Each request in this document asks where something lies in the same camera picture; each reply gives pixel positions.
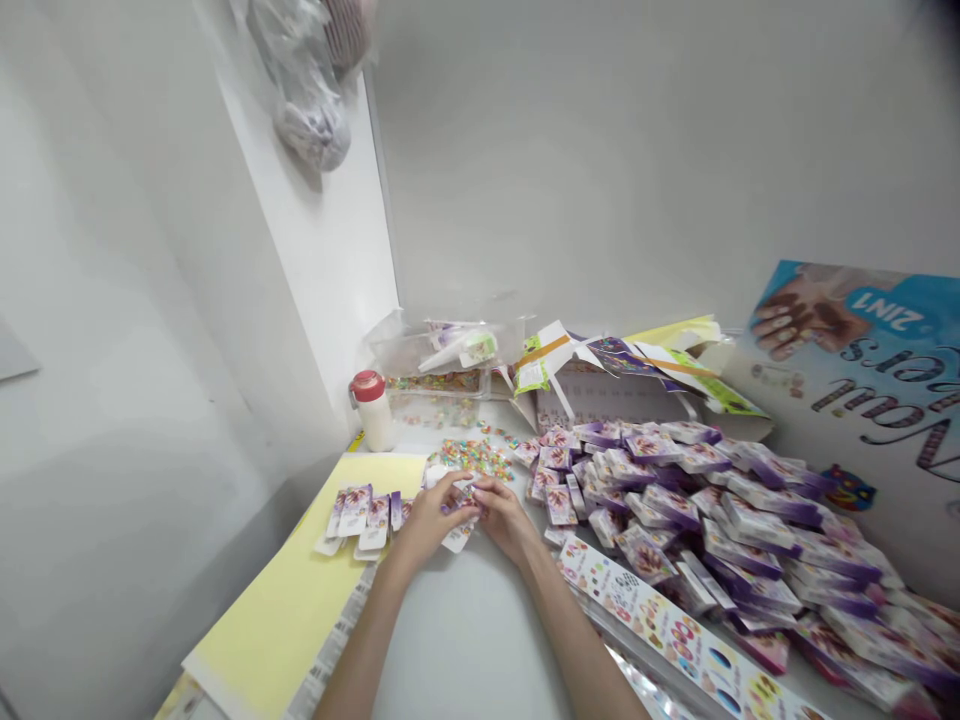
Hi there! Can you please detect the open cardboard box with flaps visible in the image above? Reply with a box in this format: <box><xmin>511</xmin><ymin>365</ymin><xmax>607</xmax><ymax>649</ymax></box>
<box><xmin>511</xmin><ymin>314</ymin><xmax>777</xmax><ymax>448</ymax></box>

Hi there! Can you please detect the small purple white carton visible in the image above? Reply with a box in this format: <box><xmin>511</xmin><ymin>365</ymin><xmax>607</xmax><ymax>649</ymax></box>
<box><xmin>439</xmin><ymin>483</ymin><xmax>486</xmax><ymax>556</ymax></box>

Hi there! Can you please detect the small blue red sticker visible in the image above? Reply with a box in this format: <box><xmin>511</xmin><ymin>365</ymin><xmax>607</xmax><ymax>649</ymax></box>
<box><xmin>820</xmin><ymin>463</ymin><xmax>877</xmax><ymax>513</ymax></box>

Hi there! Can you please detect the clear plastic container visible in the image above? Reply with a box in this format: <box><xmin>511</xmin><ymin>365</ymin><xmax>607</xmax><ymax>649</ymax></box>
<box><xmin>365</xmin><ymin>308</ymin><xmax>529</xmax><ymax>400</ymax></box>

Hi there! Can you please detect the white bottle with red lid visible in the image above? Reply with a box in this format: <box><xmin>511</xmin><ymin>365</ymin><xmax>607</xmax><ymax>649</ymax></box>
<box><xmin>347</xmin><ymin>369</ymin><xmax>397</xmax><ymax>454</ymax></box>

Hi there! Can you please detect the blue poster with hands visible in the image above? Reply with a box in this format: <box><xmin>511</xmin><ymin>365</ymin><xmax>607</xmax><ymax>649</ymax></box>
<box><xmin>746</xmin><ymin>258</ymin><xmax>960</xmax><ymax>530</ymax></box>

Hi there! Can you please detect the clear plastic bag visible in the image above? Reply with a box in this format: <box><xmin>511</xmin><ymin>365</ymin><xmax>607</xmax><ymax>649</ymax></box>
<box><xmin>221</xmin><ymin>0</ymin><xmax>381</xmax><ymax>175</ymax></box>

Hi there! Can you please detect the person's left hand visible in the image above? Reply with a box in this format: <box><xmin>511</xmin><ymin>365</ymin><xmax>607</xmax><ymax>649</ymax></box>
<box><xmin>388</xmin><ymin>470</ymin><xmax>481</xmax><ymax>565</ymax></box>

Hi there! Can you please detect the white barcode label strip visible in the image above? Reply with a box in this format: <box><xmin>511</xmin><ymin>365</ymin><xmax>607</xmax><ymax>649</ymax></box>
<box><xmin>288</xmin><ymin>560</ymin><xmax>378</xmax><ymax>720</ymax></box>

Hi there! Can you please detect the pile of purple white boxes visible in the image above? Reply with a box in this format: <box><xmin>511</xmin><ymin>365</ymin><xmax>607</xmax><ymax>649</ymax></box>
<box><xmin>513</xmin><ymin>418</ymin><xmax>960</xmax><ymax>714</ymax></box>

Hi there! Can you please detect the row of flat purple cartons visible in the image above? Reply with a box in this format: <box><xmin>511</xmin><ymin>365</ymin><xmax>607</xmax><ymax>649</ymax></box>
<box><xmin>313</xmin><ymin>482</ymin><xmax>418</xmax><ymax>562</ymax></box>

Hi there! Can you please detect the heap of colourful small stickers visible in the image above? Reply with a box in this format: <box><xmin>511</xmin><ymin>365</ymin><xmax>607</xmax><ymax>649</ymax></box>
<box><xmin>433</xmin><ymin>437</ymin><xmax>522</xmax><ymax>483</ymax></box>

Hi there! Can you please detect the person's right hand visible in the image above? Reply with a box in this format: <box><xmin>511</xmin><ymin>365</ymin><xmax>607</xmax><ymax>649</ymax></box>
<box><xmin>466</xmin><ymin>476</ymin><xmax>555</xmax><ymax>569</ymax></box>

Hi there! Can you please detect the pale yellow paper sheet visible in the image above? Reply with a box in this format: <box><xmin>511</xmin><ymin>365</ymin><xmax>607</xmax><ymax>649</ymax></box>
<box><xmin>182</xmin><ymin>449</ymin><xmax>430</xmax><ymax>680</ymax></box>

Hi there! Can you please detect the long colourful nail sticker strip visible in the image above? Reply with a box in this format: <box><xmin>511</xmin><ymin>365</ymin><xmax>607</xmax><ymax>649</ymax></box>
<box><xmin>556</xmin><ymin>533</ymin><xmax>834</xmax><ymax>720</ymax></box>

